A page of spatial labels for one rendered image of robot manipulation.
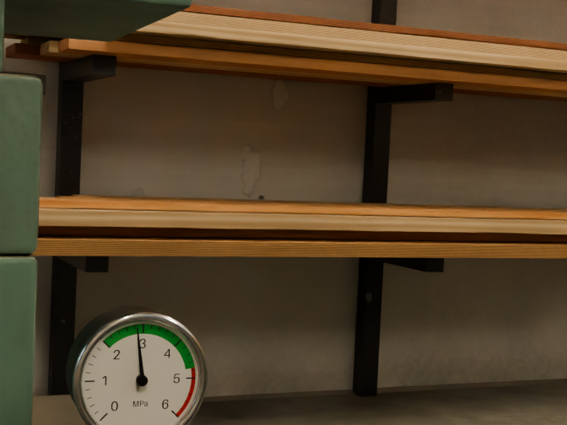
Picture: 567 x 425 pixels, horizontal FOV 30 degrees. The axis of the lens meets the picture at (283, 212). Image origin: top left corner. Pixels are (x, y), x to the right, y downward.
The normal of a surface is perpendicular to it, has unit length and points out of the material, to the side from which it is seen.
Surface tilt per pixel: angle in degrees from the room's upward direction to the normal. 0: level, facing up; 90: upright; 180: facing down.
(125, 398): 90
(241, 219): 90
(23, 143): 90
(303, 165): 90
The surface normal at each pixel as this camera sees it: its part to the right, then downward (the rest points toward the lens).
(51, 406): 0.04, -1.00
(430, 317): 0.40, 0.07
